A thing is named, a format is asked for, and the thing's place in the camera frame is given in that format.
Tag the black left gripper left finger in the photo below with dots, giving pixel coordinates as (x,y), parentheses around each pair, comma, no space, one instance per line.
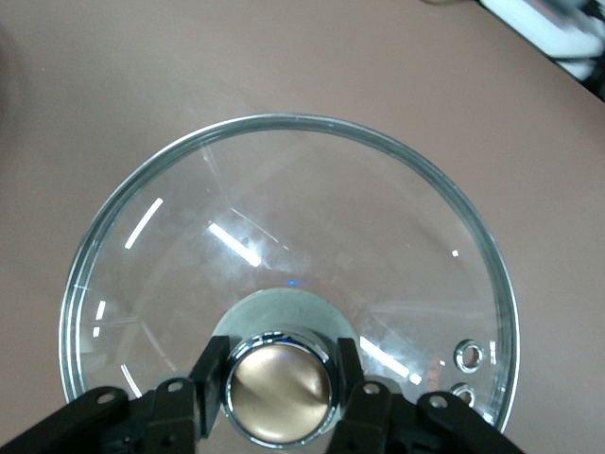
(170,416)

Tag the glass pot lid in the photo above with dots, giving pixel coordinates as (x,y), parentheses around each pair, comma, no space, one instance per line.
(293,265)

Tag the white and black background equipment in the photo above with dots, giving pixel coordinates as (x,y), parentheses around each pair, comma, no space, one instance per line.
(553,33)

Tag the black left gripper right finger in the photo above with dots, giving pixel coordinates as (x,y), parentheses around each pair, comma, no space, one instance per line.
(378,416)

